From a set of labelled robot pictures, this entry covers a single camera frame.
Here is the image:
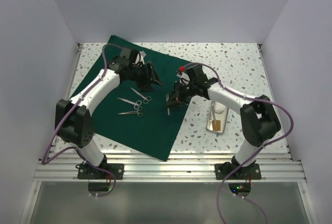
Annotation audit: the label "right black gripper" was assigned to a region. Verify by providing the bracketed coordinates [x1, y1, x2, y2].
[166, 80, 198, 108]

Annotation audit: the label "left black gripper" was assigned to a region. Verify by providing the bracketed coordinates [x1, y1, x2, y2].
[129, 61, 163, 92]

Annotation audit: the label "steel scissors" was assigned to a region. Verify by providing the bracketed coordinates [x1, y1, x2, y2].
[118, 97, 142, 109]
[131, 88, 152, 104]

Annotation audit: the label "steel hemostat forceps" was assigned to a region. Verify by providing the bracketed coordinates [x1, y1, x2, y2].
[118, 106, 143, 117]

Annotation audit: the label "stainless steel tray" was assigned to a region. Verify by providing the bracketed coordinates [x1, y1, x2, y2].
[206, 101, 229, 134]

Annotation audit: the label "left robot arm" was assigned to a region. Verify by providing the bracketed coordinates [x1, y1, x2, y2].
[54, 61, 162, 179]

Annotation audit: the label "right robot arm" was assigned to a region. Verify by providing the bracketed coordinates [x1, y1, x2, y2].
[166, 78, 281, 179]

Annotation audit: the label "green surgical cloth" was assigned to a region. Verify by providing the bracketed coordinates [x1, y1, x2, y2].
[58, 35, 203, 162]

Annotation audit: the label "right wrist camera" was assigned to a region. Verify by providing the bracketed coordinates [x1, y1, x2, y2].
[177, 65, 217, 87]

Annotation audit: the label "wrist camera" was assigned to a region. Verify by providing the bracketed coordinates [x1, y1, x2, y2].
[177, 65, 217, 87]
[107, 48, 145, 73]

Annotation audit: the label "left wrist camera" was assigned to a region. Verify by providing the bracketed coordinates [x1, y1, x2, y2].
[107, 48, 145, 73]

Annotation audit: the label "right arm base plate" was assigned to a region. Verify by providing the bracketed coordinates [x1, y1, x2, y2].
[214, 162, 262, 180]

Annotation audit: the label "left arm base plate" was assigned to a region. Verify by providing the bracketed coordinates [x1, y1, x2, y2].
[75, 162, 125, 180]

